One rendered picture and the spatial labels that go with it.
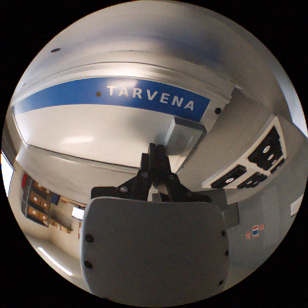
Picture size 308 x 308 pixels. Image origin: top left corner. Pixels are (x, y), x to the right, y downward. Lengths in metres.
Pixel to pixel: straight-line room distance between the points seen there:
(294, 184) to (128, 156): 2.17
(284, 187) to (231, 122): 2.10
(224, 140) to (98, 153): 0.20
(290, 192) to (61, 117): 2.30
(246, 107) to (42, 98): 0.28
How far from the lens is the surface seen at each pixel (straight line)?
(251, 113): 0.19
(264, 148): 0.25
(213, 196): 0.40
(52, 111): 0.16
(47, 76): 0.16
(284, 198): 2.25
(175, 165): 0.15
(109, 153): 0.16
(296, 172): 2.12
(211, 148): 0.19
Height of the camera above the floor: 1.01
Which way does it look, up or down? 40 degrees down
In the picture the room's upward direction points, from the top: 179 degrees counter-clockwise
